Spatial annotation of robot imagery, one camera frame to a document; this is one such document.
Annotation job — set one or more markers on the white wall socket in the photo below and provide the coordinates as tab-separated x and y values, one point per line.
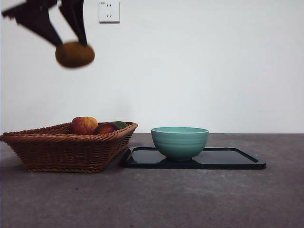
109	12

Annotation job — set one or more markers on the brown kiwi fruit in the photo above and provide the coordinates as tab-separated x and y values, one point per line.
74	55

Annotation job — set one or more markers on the teal ribbed bowl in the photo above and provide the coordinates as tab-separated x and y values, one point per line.
179	145

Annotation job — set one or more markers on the brown wicker basket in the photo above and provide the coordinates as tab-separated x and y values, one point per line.
59	154

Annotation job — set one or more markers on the red yellow apple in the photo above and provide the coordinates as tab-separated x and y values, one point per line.
83	124

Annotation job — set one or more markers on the black rectangular tray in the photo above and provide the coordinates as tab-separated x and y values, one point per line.
225	161

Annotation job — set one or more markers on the dark red plum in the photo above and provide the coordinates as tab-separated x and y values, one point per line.
105	129

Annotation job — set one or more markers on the green avocado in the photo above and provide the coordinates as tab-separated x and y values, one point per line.
121	124

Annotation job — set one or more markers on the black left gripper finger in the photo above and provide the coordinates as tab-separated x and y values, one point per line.
40	25
76	19

